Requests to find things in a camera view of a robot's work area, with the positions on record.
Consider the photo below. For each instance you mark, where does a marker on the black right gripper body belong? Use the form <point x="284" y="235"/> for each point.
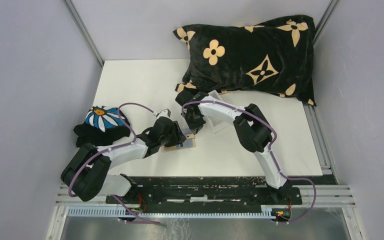
<point x="195" y="122"/>

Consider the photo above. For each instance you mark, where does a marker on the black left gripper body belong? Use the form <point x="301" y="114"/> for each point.
<point x="174" y="137"/>

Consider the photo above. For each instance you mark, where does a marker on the white credit card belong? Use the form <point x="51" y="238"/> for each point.
<point x="188" y="143"/>

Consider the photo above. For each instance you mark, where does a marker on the beige leather card holder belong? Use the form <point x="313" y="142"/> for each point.
<point x="172" y="148"/>

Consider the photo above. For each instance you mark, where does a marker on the clear plastic card box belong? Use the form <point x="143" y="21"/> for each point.
<point x="220" y="113"/>

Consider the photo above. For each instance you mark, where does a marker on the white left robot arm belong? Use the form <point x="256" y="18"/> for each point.
<point x="87" y="175"/>

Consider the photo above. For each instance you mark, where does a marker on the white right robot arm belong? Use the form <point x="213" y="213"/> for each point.
<point x="253" y="131"/>

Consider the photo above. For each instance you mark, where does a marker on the black blue flower cloth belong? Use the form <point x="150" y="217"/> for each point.
<point x="102" y="126"/>

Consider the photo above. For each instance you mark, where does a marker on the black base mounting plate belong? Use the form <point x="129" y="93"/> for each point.
<point x="134" y="197"/>

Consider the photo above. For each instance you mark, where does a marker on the black floral pillow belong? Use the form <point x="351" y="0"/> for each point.
<point x="275" y="57"/>

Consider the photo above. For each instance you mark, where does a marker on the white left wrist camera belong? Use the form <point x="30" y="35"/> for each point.
<point x="165" y="113"/>

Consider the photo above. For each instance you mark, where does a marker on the slotted cable duct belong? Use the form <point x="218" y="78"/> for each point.
<point x="120" y="212"/>

